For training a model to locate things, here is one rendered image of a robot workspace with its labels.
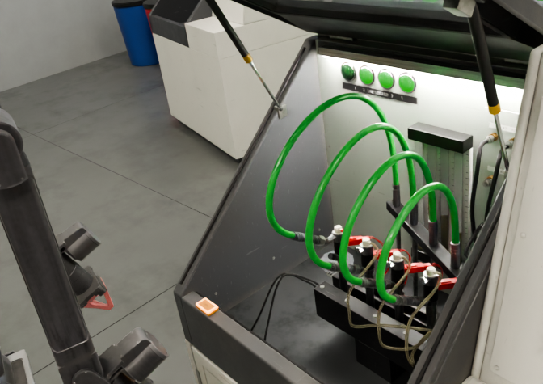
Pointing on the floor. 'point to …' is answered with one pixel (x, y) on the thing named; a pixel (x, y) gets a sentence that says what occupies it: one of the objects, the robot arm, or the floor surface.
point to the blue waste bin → (136, 28)
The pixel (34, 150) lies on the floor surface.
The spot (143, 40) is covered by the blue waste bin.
